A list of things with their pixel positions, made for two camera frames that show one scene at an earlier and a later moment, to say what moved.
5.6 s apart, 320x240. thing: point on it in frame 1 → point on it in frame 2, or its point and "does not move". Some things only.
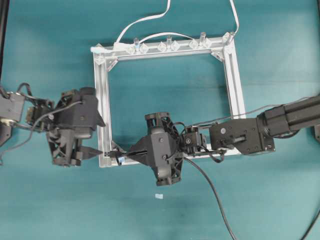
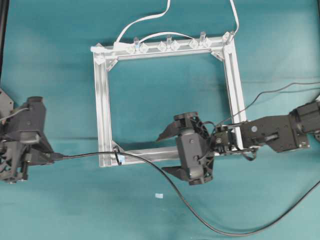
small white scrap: x=159 y=196 does not move
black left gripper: x=76 y=116 → x=29 y=132
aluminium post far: x=137 y=42 does not move
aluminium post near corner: x=202 y=39 does not move
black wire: x=126 y=153 → x=168 y=182
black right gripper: x=167 y=151 → x=195 y=147
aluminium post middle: x=169 y=39 does not move
